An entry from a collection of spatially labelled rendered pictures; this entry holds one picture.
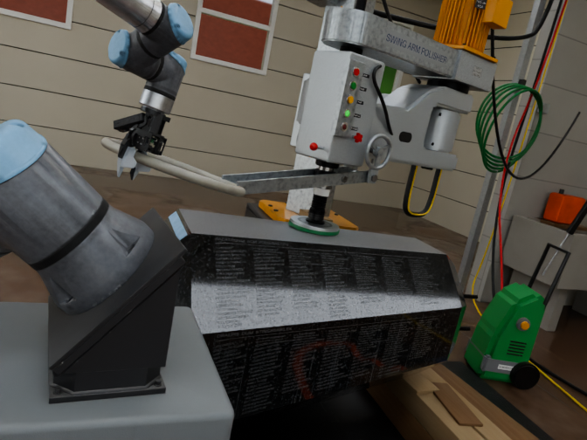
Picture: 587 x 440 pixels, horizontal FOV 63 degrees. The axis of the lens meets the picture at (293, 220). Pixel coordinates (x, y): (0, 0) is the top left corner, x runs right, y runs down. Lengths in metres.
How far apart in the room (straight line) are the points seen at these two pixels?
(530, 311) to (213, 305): 2.12
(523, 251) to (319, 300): 3.12
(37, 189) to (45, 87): 7.10
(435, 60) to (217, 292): 1.35
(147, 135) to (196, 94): 6.55
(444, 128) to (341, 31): 0.77
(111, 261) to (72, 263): 0.05
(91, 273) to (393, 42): 1.57
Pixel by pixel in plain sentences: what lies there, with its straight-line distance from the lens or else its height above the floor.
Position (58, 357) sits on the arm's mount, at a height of 0.92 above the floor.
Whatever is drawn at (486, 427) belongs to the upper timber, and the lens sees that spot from 2.29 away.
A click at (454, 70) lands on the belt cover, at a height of 1.65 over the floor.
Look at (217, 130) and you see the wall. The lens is 8.06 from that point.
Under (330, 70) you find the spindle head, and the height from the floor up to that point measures 1.51.
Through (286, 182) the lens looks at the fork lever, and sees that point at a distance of 1.84.
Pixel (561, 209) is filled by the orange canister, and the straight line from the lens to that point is 4.89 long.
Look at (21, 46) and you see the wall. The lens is 7.88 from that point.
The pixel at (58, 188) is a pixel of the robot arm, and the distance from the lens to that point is 0.77.
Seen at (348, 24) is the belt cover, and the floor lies 1.68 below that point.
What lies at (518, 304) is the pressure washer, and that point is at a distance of 3.20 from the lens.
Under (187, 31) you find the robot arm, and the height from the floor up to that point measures 1.46.
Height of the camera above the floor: 1.31
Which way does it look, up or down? 12 degrees down
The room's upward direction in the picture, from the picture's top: 11 degrees clockwise
